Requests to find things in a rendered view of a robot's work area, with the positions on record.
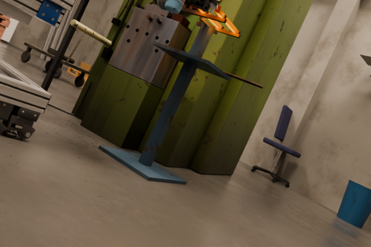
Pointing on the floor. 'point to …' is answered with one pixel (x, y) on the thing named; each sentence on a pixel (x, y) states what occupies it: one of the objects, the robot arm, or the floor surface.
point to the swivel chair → (279, 143)
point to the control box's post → (65, 41)
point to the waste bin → (355, 204)
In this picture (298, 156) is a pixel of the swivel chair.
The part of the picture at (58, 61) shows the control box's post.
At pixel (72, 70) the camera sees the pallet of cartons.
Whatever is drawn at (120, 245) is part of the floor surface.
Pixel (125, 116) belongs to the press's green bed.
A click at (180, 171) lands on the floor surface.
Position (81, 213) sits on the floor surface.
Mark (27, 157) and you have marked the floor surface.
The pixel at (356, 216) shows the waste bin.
